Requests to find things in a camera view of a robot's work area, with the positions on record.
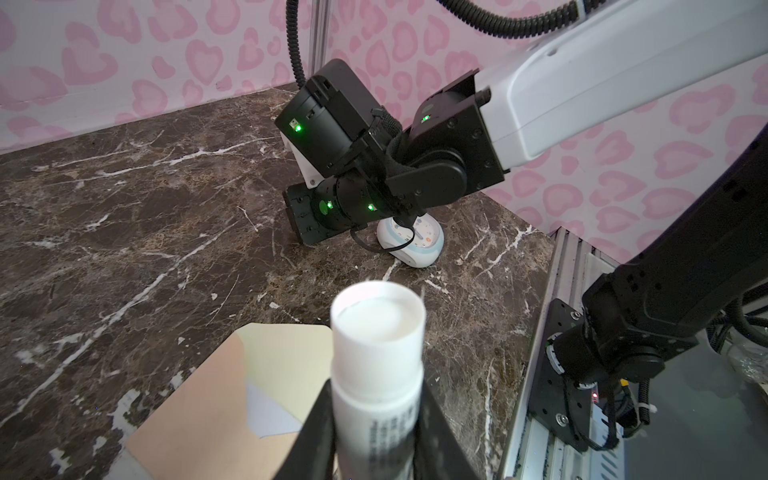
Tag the white glue stick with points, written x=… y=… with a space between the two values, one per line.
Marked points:
x=376 y=378

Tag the white letter paper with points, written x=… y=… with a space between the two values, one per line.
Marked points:
x=265 y=417

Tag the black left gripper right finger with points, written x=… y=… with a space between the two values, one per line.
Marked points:
x=438 y=455

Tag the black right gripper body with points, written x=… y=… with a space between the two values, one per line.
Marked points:
x=337 y=205

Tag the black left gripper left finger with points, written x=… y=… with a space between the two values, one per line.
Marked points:
x=313 y=453

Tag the peach pink envelope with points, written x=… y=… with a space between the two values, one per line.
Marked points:
x=200 y=431

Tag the white round clock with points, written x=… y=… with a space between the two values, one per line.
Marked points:
x=426 y=242

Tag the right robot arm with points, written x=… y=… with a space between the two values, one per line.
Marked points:
x=598 y=61

